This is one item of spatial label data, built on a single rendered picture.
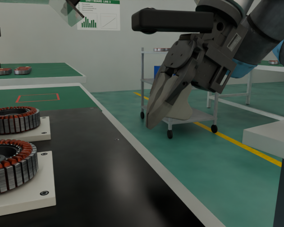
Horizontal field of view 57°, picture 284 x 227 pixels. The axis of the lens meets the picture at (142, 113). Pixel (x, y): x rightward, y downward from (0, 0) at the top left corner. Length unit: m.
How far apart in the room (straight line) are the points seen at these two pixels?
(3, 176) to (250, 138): 0.56
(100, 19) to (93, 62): 0.91
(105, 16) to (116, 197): 5.59
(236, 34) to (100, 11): 5.46
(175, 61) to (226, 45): 0.09
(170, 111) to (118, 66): 5.52
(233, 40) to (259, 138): 0.32
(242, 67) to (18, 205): 0.43
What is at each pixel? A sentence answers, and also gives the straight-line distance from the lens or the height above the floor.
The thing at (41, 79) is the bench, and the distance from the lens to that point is 1.95.
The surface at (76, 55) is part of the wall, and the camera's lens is 5.72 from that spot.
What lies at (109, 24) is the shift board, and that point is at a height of 1.42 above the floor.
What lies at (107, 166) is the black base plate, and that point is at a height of 0.77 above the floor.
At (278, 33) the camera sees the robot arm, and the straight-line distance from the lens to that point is 0.51.
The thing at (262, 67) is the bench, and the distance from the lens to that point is 3.40.
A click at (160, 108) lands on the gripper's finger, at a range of 0.38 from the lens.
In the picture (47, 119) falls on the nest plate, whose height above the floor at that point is 0.78.
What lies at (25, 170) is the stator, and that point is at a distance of 0.36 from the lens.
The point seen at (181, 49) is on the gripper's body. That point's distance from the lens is 0.41.
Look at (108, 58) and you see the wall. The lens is 5.84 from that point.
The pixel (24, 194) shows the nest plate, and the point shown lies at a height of 0.78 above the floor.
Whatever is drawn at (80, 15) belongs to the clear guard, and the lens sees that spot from 0.55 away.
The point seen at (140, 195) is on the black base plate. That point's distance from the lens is 0.35.
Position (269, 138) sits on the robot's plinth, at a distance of 0.68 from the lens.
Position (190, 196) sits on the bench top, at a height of 0.75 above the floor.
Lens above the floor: 0.95
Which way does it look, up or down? 14 degrees down
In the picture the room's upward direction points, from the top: straight up
